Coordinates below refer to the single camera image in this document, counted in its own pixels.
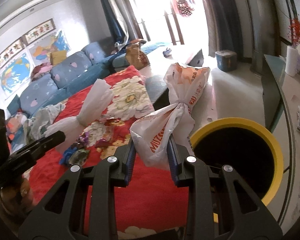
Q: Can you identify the dark green snack wrapper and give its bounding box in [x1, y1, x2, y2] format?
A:
[68, 148, 90, 167]

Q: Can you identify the white orange printed plastic bag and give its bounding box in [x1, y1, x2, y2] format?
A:
[130, 63, 210, 170]

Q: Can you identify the blue glove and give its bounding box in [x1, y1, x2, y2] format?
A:
[59, 146, 77, 165]

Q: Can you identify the clear orange candy wrapper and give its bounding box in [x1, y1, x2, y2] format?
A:
[94, 138, 113, 149]

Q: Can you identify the purple wrapper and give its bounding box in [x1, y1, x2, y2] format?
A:
[76, 132, 89, 150]

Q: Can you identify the yellow rimmed black trash bin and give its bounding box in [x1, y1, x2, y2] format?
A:
[190, 117, 284, 218]

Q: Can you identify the person's left hand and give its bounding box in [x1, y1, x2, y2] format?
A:
[0, 177, 33, 217]

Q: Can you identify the crumpled light green cloth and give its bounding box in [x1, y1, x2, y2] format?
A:
[23, 102, 65, 144]

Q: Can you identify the red floral blanket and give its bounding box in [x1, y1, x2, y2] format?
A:
[30, 66, 188, 233]

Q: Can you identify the pink red snack wrapper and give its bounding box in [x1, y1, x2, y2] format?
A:
[104, 118, 125, 127]

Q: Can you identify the world map poster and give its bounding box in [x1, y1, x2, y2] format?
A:
[0, 54, 31, 96]

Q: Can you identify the pink clothes pile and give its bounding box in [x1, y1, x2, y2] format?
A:
[31, 62, 53, 81]

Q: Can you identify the china map poster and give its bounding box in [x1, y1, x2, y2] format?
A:
[29, 31, 70, 61]

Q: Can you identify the framed calligraphy picture left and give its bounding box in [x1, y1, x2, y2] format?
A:
[0, 37, 25, 70]

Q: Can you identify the framed calligraphy picture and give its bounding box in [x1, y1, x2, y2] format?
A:
[22, 18, 56, 46]
[0, 37, 25, 70]

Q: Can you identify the yellow cushion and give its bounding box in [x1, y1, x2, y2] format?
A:
[50, 50, 67, 66]

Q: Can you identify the glass top tv console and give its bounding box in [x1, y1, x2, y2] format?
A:
[261, 55, 300, 233]

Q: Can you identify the framed calligraphy picture right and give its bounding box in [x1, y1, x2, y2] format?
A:
[22, 18, 56, 46]

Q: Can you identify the blue heart pattern sofa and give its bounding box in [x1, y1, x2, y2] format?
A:
[7, 38, 129, 116]

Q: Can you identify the blue storage box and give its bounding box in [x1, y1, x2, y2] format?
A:
[215, 50, 237, 72]

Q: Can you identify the dark coffee table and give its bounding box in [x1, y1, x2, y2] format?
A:
[140, 43, 204, 111]

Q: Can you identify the white paper towel roll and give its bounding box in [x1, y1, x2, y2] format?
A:
[285, 46, 298, 77]

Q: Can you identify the brown paper bag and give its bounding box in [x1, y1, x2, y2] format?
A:
[125, 39, 149, 70]

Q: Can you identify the small dark toy on table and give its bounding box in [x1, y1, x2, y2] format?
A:
[162, 48, 172, 58]

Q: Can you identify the dark right curtain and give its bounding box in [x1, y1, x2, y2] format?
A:
[203, 0, 243, 58]

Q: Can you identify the dark blue left curtain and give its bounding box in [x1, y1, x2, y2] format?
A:
[100, 0, 129, 50]

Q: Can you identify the red berry decoration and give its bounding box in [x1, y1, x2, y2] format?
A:
[289, 17, 300, 48]

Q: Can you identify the grey standing air conditioner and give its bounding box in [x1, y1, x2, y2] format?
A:
[247, 0, 277, 75]

